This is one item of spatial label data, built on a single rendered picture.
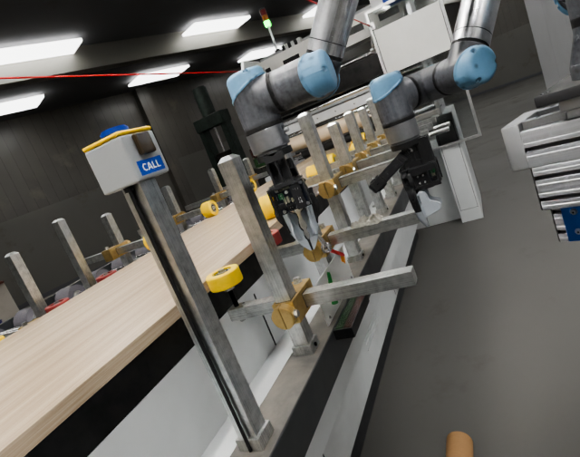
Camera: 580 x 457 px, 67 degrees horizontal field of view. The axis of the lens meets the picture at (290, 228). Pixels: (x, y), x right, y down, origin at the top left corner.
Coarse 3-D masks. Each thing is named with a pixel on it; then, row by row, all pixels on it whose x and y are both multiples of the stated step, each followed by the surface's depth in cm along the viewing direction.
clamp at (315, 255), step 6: (324, 228) 118; (330, 228) 117; (324, 234) 113; (318, 240) 110; (318, 246) 108; (306, 252) 110; (312, 252) 109; (318, 252) 109; (306, 258) 111; (312, 258) 110; (318, 258) 109
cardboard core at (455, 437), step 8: (456, 432) 140; (448, 440) 139; (456, 440) 136; (464, 440) 136; (448, 448) 136; (456, 448) 134; (464, 448) 133; (472, 448) 136; (448, 456) 133; (456, 456) 131; (464, 456) 131; (472, 456) 133
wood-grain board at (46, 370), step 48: (192, 240) 169; (240, 240) 131; (96, 288) 147; (144, 288) 118; (48, 336) 107; (96, 336) 90; (144, 336) 81; (0, 384) 84; (48, 384) 73; (96, 384) 70; (0, 432) 62; (48, 432) 62
